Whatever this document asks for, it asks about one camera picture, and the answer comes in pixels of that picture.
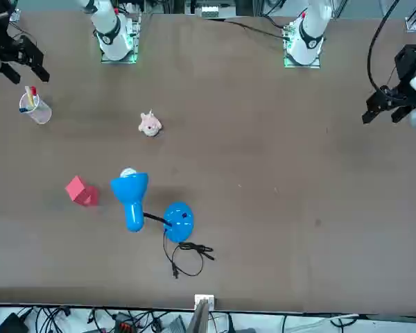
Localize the clear plastic cup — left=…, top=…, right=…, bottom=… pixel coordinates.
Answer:
left=19, top=92, right=53, bottom=125

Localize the small white power strip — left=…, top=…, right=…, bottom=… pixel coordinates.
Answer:
left=199, top=5, right=219, bottom=19

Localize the grey device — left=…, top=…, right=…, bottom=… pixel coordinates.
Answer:
left=168, top=315, right=187, bottom=333

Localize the power strip with orange switches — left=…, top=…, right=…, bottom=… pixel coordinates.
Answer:
left=114, top=314, right=135, bottom=333

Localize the white cable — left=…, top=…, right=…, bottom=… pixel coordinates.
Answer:
left=329, top=313, right=361, bottom=323

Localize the red block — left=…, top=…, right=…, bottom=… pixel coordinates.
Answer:
left=64, top=176, right=100, bottom=207

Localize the black power adapter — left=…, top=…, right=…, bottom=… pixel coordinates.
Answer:
left=0, top=311, right=31, bottom=333

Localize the black base cable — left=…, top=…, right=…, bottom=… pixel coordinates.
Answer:
left=202, top=15, right=287, bottom=39

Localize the aluminium camera post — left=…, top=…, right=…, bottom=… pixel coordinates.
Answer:
left=187, top=300, right=211, bottom=333

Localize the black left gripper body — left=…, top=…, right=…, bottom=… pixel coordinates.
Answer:
left=388, top=44, right=416, bottom=94

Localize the pink plush toy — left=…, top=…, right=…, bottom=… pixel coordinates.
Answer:
left=137, top=109, right=163, bottom=138

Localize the blue desk lamp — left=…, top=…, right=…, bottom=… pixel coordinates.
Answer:
left=110, top=167, right=196, bottom=244

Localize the white mounting bracket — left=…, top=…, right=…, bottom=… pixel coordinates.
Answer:
left=193, top=293, right=216, bottom=311

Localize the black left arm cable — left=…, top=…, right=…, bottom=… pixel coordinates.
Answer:
left=367, top=0, right=401, bottom=105

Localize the black lamp power cable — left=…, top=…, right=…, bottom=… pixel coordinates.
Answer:
left=162, top=228, right=215, bottom=280

